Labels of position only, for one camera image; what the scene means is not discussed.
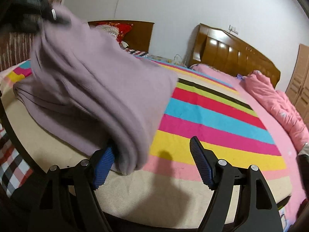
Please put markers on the dark wooden headboard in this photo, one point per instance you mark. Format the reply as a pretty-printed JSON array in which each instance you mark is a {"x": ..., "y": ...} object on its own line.
[{"x": 138, "y": 37}]

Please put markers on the red embroidered pillow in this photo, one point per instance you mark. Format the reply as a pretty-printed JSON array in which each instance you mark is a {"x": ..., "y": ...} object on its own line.
[{"x": 124, "y": 27}]

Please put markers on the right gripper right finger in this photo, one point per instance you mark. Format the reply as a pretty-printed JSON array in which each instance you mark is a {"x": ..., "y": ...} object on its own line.
[{"x": 241, "y": 200}]

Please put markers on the plaid checkered sheet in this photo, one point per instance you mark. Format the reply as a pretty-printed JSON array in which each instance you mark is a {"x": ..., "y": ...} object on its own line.
[{"x": 14, "y": 170}]

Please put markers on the lilac fleece pants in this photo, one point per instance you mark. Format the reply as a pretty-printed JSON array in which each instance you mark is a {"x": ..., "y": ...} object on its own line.
[{"x": 86, "y": 90}]

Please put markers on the floral nightstand cloth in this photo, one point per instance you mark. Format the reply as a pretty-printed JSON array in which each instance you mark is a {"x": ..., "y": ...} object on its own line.
[{"x": 177, "y": 60}]

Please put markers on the light wooden wardrobe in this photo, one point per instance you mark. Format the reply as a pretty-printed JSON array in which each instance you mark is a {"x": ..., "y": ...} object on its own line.
[{"x": 298, "y": 88}]

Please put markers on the pink crumpled duvet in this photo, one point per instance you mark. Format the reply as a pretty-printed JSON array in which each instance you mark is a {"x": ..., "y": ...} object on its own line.
[{"x": 277, "y": 104}]

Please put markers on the striped curtain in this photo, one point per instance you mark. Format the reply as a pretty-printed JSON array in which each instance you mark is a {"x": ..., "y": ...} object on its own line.
[{"x": 15, "y": 46}]

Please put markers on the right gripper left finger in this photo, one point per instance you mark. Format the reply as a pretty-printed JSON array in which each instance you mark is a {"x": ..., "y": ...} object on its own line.
[{"x": 64, "y": 199}]

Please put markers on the glossy brown wooden headboard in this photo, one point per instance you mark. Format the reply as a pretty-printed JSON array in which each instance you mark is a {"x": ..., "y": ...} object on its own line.
[{"x": 229, "y": 54}]

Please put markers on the pink pillow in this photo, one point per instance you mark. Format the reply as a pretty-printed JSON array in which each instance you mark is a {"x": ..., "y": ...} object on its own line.
[{"x": 204, "y": 69}]

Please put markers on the striped multicolour bed sheet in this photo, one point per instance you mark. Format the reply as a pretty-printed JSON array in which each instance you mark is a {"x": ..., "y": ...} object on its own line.
[{"x": 221, "y": 122}]

